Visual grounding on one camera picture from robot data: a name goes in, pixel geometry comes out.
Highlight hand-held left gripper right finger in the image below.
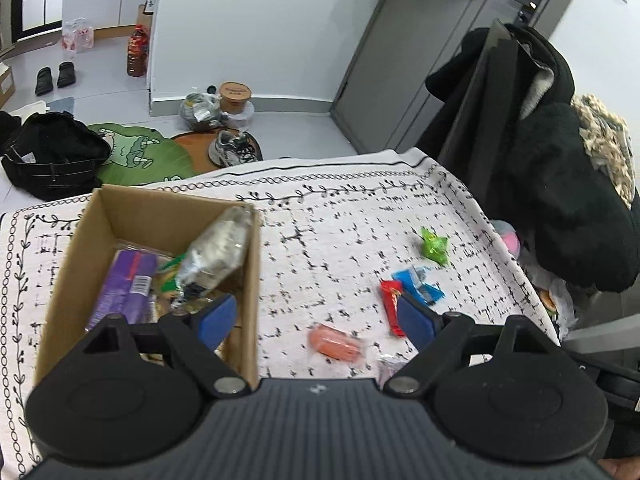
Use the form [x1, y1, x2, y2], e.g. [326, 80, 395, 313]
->
[382, 290, 561, 401]

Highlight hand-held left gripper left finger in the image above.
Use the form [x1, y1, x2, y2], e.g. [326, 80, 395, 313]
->
[80, 294, 251, 399]

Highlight red snack bar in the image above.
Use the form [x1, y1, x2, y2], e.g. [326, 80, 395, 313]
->
[380, 280, 408, 338]

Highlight blue snack packet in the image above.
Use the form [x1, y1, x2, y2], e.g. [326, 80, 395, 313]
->
[391, 266, 446, 307]

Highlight small purple snack packet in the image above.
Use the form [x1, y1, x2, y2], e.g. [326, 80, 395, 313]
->
[376, 355, 413, 386]

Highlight clear white cake packet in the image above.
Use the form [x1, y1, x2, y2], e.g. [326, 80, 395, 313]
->
[172, 205, 253, 311]

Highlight bright green candy packet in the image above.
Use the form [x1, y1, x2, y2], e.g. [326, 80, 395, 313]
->
[419, 227, 451, 266]

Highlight orange snack packet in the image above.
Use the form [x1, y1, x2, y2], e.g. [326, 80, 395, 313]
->
[307, 323, 368, 366]

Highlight purple cake packet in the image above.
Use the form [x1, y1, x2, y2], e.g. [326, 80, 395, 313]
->
[85, 250, 161, 331]

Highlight brown cardboard box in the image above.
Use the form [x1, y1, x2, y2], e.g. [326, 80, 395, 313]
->
[34, 184, 264, 391]

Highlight crumpled plastic bag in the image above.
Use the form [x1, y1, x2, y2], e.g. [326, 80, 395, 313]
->
[532, 270, 576, 331]

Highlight pink plush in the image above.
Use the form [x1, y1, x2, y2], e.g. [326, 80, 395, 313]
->
[497, 220, 523, 258]

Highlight white black-patterned tablecloth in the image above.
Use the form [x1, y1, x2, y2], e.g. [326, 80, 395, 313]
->
[0, 147, 562, 476]

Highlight grey sneaker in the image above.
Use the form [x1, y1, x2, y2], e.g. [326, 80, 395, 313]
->
[207, 129, 260, 167]

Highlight green cartoon floor mat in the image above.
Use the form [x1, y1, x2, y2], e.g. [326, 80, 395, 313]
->
[85, 122, 196, 187]

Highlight brown round floor mat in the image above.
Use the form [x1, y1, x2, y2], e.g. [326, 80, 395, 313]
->
[170, 130, 263, 166]

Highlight clear plastic container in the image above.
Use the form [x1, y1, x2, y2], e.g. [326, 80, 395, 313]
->
[222, 107, 256, 128]

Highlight black fleece jacket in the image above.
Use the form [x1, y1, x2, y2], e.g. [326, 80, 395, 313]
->
[515, 105, 640, 293]

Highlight plastic trash bag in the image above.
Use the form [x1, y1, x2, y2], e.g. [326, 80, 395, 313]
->
[180, 91, 223, 131]

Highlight brown paper bowl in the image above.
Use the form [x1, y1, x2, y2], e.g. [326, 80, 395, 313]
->
[218, 81, 251, 116]

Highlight black stitched pants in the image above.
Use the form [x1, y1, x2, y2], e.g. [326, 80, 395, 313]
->
[0, 112, 112, 201]

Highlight beige fluffy garment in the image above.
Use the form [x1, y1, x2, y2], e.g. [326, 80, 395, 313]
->
[570, 94, 633, 211]

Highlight black coat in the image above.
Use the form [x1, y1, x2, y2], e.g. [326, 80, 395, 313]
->
[425, 24, 576, 121]

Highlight cooking oil bottle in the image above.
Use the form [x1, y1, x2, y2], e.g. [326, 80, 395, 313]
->
[126, 24, 151, 78]

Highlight white floor cloth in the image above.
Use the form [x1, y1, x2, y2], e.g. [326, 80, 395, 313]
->
[10, 102, 48, 121]

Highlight grey door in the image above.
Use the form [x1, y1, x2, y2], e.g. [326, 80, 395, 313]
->
[330, 0, 586, 153]

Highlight pack of water bottles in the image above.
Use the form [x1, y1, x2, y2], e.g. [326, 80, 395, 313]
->
[61, 17, 96, 53]

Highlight black door handle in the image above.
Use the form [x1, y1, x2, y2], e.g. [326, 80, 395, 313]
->
[498, 0, 545, 23]

